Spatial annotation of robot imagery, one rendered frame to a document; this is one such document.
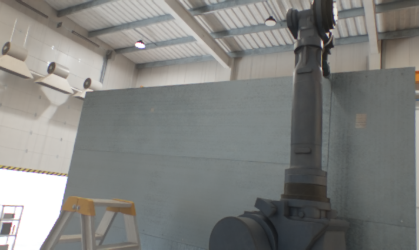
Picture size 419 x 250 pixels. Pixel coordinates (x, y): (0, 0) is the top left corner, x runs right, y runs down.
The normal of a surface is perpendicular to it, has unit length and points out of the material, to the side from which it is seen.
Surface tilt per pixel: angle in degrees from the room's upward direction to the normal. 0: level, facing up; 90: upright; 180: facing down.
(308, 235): 90
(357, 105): 90
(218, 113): 90
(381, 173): 90
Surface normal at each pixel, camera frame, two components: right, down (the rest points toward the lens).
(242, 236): -0.69, -0.24
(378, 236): -0.51, -0.25
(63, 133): 0.85, 0.00
